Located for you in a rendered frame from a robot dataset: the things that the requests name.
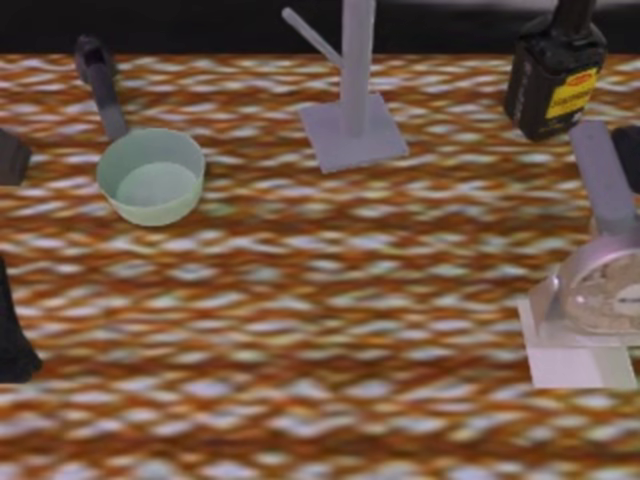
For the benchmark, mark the black block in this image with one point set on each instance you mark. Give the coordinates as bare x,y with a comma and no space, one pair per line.
11,159

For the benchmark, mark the black bottle with yellow label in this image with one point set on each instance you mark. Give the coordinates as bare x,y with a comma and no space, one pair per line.
545,85

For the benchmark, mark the orange-brown patterned tablecloth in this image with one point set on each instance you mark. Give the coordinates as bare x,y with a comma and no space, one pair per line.
320,310

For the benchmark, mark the white peg stand, square base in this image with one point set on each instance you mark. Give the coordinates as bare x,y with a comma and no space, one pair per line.
352,130

